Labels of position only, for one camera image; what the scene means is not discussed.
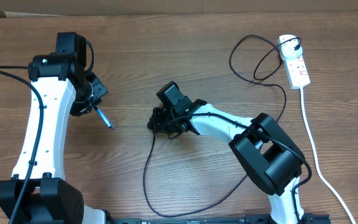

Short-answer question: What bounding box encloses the white power strip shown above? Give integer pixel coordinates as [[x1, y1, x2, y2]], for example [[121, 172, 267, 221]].
[[284, 56, 311, 90]]

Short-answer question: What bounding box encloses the white USB charger plug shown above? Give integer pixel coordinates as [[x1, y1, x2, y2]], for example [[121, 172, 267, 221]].
[[278, 34, 303, 61]]

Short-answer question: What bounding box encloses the white power strip cord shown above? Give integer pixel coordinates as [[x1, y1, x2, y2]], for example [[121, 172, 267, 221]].
[[299, 86, 357, 224]]

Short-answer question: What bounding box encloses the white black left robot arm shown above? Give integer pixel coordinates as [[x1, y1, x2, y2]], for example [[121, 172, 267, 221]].
[[0, 32, 112, 223]]

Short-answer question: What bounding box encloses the blue Samsung Galaxy smartphone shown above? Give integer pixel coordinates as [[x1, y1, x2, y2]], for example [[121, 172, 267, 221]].
[[94, 106, 115, 129]]

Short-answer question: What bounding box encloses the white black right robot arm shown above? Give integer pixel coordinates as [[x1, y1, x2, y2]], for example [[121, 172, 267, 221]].
[[147, 82, 309, 223]]

